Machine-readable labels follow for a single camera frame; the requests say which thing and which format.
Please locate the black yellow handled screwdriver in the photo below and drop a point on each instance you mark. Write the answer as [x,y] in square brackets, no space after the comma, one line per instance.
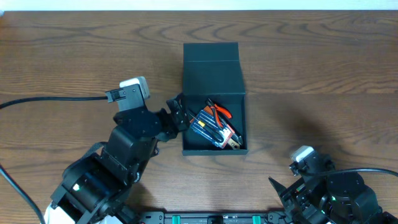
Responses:
[215,135]

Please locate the black cardboard box with lid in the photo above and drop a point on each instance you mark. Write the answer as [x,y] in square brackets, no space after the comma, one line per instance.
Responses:
[213,71]

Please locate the black mounting rail green clips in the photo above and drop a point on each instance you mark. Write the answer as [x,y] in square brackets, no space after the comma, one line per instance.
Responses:
[211,218]

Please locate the orange scraper with wooden handle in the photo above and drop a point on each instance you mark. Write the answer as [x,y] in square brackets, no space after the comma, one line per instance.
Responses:
[215,130]

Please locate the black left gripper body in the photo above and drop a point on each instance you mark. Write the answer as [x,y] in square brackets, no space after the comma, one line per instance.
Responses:
[178,112]

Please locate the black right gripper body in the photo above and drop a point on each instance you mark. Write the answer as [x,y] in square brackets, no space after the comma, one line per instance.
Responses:
[308,201]

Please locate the clear precision screwdriver set case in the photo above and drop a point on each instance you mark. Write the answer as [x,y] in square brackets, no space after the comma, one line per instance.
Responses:
[209,120]

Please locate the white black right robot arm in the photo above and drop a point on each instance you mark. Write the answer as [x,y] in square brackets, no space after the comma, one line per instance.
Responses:
[336,198]

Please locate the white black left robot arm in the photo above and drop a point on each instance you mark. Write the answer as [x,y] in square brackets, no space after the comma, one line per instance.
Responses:
[98,184]

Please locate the orange black handled pliers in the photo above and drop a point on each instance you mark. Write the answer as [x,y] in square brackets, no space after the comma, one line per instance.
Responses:
[215,110]

